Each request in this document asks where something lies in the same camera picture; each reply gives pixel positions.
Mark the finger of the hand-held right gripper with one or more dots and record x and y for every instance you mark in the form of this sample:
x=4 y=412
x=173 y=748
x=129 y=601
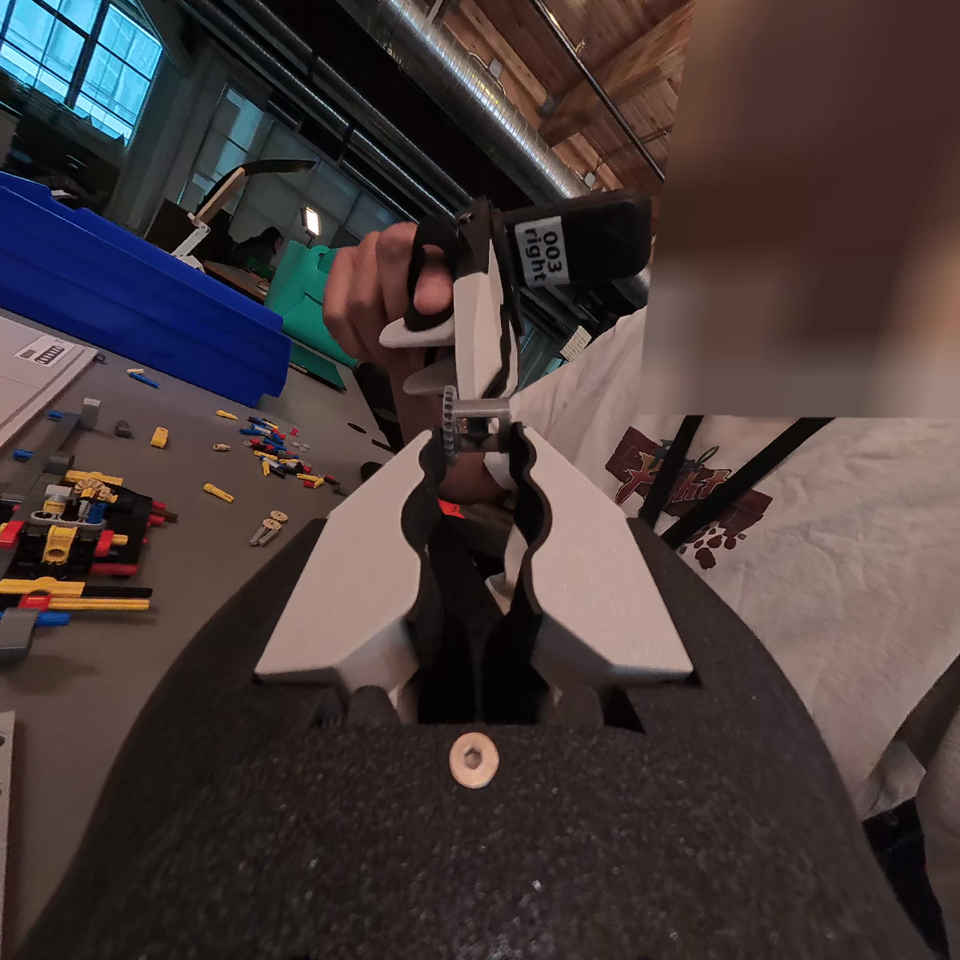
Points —
x=476 y=330
x=511 y=352

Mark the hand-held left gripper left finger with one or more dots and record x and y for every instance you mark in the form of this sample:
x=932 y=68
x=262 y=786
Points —
x=337 y=600

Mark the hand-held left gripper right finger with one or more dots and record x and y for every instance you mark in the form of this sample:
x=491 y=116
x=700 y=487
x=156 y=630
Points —
x=607 y=600

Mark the grey lego differential gear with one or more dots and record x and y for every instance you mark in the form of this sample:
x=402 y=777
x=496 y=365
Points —
x=472 y=427

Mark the light grey lego axle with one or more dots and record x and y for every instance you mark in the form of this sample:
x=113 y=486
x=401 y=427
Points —
x=265 y=529
x=256 y=536

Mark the pile of lego pins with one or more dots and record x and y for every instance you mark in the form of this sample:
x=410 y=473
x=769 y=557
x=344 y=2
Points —
x=285 y=450

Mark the lego chassis assembly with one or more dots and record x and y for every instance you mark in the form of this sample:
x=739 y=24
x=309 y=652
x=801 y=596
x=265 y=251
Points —
x=67 y=540

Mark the yellow lego pin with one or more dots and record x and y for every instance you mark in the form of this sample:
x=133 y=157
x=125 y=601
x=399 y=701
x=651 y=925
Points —
x=217 y=493

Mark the blue lego pin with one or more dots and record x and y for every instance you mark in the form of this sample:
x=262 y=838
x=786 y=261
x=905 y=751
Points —
x=144 y=379

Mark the long light grey lego beam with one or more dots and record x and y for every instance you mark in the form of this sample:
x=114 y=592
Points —
x=6 y=787

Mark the person's right hand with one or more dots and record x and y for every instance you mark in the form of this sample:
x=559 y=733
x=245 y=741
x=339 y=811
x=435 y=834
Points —
x=367 y=292

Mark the green plastic tote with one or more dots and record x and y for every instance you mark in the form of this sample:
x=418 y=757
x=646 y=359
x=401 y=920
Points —
x=307 y=285

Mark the standing light panel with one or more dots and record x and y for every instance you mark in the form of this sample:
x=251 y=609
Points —
x=309 y=220

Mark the white shirt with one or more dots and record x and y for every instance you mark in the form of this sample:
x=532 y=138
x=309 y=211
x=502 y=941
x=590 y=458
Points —
x=825 y=562

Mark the blue plastic bin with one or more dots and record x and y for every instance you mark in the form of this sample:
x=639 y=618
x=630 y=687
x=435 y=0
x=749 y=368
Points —
x=150 y=300

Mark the instruction booklet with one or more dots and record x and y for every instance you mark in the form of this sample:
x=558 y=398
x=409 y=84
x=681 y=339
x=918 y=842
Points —
x=37 y=367

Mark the silver air duct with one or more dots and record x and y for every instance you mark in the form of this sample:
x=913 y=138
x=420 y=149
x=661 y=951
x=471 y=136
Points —
x=480 y=97

